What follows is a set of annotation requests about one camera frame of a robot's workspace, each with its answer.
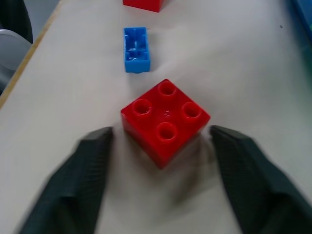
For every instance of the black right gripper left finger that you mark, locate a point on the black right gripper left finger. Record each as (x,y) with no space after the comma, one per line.
(73,180)

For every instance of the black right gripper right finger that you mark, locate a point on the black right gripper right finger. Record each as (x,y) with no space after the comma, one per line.
(256,180)

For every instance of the red four-stud building block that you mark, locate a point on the red four-stud building block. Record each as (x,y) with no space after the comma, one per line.
(165,124)

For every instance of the silver robot body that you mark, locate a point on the silver robot body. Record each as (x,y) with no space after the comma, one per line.
(9,56)

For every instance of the blue hollow building block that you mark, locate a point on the blue hollow building block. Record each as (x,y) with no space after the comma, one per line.
(136,52)

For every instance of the dark rounded shape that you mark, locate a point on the dark rounded shape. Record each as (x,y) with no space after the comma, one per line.
(14,17)

